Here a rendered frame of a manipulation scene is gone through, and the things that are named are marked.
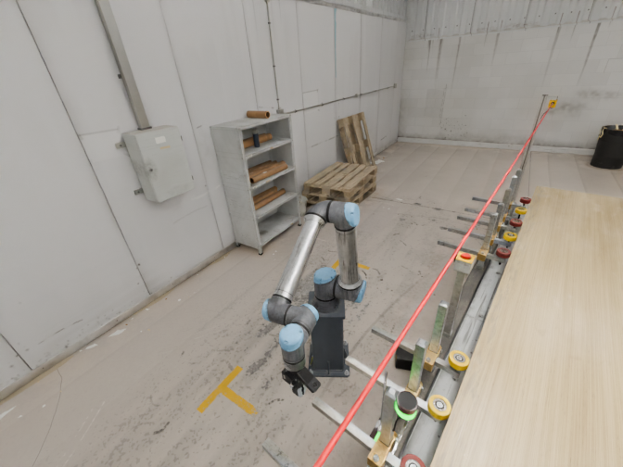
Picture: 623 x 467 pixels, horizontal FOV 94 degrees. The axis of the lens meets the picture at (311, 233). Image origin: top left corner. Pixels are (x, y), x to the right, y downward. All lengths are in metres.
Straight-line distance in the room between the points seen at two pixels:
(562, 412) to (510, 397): 0.16
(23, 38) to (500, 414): 3.28
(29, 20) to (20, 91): 0.45
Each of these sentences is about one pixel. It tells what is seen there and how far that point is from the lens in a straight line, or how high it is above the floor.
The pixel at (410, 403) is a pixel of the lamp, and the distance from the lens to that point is 1.03.
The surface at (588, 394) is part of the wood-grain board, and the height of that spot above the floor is 0.90.
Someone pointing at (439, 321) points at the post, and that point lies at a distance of 1.43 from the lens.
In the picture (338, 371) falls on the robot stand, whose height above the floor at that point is 0.02.
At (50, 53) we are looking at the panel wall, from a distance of 2.94.
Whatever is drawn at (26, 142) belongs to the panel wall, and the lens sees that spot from 2.85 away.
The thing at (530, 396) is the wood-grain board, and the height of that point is 0.90.
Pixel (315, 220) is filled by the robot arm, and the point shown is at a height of 1.37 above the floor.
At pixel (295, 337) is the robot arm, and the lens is 1.11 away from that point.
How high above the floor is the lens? 2.04
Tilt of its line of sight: 30 degrees down
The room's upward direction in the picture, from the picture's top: 4 degrees counter-clockwise
